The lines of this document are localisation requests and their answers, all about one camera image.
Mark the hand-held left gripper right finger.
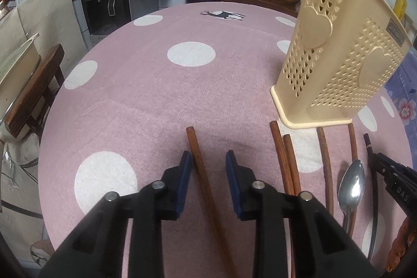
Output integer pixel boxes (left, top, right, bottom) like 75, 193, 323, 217
225, 150, 380, 278

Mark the yellow roll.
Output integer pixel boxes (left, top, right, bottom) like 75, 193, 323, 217
394, 0, 408, 18

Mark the black chopstick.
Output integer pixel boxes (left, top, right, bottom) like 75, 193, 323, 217
363, 133, 382, 261

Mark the beige plastic utensil holder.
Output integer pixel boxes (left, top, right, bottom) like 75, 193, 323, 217
270, 0, 414, 129

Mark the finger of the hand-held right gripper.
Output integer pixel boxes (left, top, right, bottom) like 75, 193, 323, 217
374, 152, 417, 212

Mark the metal spoon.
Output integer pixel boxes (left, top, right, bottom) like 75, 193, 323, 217
338, 159, 366, 233

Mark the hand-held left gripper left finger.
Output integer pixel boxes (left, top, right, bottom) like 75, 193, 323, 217
39, 150, 195, 278

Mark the wooden chair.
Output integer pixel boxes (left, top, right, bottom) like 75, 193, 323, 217
5, 44, 66, 139

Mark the beige cloth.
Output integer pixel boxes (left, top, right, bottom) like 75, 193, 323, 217
0, 0, 89, 77

